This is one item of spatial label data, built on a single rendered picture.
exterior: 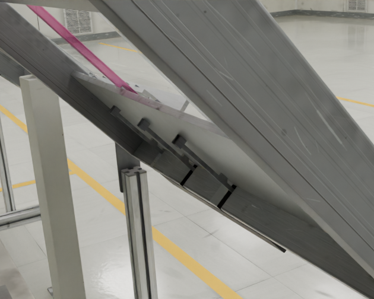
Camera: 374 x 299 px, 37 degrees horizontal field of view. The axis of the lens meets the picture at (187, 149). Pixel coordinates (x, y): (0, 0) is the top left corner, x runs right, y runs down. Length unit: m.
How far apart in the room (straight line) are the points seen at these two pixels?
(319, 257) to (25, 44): 0.57
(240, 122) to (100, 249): 1.93
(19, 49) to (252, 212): 0.46
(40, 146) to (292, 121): 0.93
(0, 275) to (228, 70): 0.61
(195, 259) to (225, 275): 0.16
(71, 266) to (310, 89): 1.06
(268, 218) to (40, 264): 1.54
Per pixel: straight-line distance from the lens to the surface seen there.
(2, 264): 0.89
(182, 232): 2.29
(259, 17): 0.32
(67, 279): 1.36
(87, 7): 0.49
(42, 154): 1.23
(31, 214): 1.84
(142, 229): 1.16
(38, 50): 0.97
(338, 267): 0.65
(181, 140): 0.74
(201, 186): 0.87
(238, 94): 0.31
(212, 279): 1.96
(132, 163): 1.14
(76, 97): 1.00
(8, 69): 1.76
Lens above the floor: 1.02
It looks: 18 degrees down
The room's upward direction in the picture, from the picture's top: 4 degrees counter-clockwise
